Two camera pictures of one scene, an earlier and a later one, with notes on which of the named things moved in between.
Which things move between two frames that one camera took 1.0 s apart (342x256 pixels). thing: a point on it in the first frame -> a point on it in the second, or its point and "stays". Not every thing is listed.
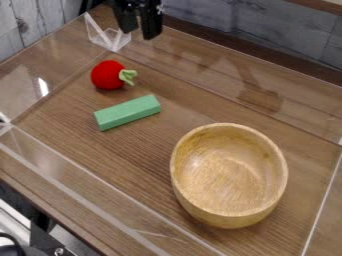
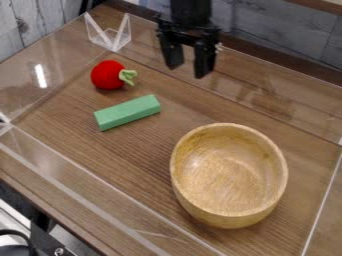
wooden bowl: (229, 174) stays
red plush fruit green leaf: (110, 75) stays
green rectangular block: (127, 112) stays
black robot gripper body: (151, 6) -> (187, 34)
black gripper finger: (127, 17) -> (172, 51)
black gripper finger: (151, 21) -> (203, 58)
